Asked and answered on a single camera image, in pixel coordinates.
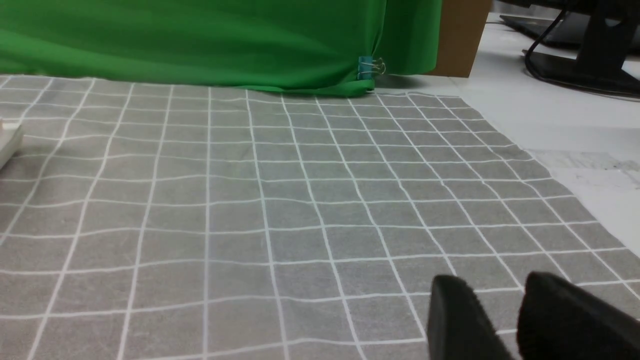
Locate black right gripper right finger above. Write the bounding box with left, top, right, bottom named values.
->
left=516, top=271, right=640, bottom=360

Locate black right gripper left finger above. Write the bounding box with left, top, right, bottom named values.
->
left=426, top=275, right=513, bottom=360

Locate black cable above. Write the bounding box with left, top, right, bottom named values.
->
left=523, top=9, right=640, bottom=96

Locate grey checked tablecloth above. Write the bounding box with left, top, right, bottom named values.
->
left=0, top=76, right=639, bottom=360

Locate green backdrop cloth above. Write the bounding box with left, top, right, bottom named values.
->
left=0, top=0, right=442, bottom=97

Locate black monitor stand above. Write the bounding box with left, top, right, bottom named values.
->
left=500, top=0, right=640, bottom=98

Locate blue binder clip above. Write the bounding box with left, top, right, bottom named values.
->
left=356, top=55, right=386, bottom=81

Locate brown cardboard box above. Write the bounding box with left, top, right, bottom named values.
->
left=426, top=0, right=493, bottom=78

